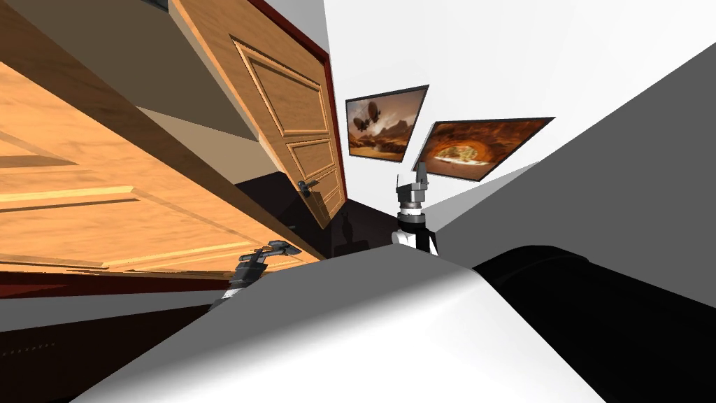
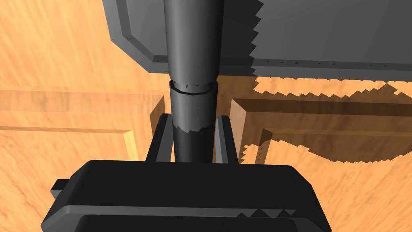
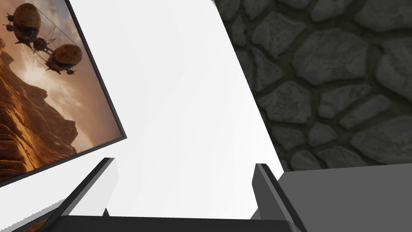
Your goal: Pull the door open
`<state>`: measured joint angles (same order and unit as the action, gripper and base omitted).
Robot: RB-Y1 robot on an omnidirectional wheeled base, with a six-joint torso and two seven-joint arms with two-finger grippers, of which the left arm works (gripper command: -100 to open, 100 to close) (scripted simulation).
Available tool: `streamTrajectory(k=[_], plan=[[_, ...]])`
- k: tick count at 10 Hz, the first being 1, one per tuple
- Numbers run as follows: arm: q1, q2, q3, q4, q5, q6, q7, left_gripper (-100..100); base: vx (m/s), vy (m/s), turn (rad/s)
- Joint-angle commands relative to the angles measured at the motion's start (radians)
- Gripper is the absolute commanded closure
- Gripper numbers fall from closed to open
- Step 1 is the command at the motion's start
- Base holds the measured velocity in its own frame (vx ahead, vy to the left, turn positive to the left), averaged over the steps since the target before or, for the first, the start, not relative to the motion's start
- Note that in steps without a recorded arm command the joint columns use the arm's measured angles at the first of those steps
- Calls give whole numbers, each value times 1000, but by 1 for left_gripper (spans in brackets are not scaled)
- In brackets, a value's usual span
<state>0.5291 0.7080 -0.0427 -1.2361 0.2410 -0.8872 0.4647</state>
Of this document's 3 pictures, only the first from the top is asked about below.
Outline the panelled wooden door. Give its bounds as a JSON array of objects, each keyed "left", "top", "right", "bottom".
[{"left": 167, "top": 0, "right": 349, "bottom": 230}]

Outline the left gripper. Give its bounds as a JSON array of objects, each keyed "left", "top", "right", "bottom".
[{"left": 229, "top": 251, "right": 269, "bottom": 290}]

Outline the framed rock cave picture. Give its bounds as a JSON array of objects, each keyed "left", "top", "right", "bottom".
[{"left": 411, "top": 116, "right": 557, "bottom": 183}]

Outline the dark grey lever door handle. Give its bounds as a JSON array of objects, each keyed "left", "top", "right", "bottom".
[{"left": 254, "top": 240, "right": 303, "bottom": 262}]

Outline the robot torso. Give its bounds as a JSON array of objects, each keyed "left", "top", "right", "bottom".
[{"left": 69, "top": 243, "right": 608, "bottom": 403}]

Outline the framed airship desert picture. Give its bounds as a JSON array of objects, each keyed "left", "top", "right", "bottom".
[{"left": 344, "top": 84, "right": 431, "bottom": 164}]

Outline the large light wooden door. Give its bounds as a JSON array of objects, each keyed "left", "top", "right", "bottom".
[{"left": 0, "top": 0, "right": 327, "bottom": 278}]

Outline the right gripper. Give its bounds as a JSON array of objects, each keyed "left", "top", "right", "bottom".
[{"left": 395, "top": 162, "right": 430, "bottom": 213}]

